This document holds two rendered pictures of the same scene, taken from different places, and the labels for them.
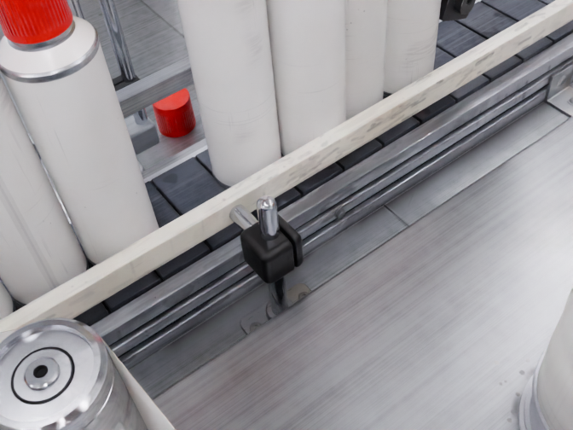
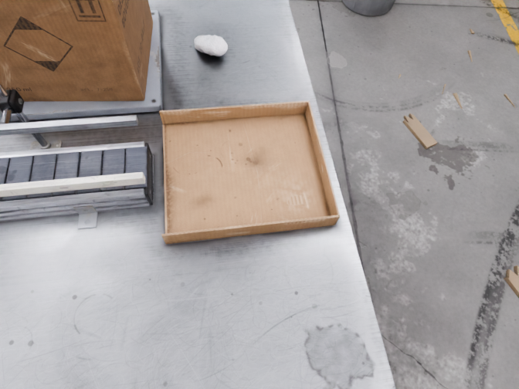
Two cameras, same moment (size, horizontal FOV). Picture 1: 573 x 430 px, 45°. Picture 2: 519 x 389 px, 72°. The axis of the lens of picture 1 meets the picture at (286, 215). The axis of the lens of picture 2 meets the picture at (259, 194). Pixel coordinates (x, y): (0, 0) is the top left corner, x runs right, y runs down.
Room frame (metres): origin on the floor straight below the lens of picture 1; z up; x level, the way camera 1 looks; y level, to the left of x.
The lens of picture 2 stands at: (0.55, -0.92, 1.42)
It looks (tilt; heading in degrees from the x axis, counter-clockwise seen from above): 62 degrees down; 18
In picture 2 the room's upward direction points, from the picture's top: 8 degrees clockwise
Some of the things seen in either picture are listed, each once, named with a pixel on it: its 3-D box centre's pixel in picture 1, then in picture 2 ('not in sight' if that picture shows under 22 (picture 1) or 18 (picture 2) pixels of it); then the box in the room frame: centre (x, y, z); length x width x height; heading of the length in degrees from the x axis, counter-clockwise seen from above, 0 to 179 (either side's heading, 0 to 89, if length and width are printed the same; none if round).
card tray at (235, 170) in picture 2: not in sight; (243, 166); (0.87, -0.78, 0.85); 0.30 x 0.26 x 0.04; 123
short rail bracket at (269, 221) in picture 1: (275, 262); not in sight; (0.27, 0.01, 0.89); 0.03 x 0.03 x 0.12; 33
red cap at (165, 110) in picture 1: (173, 110); not in sight; (0.48, 0.09, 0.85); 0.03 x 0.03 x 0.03
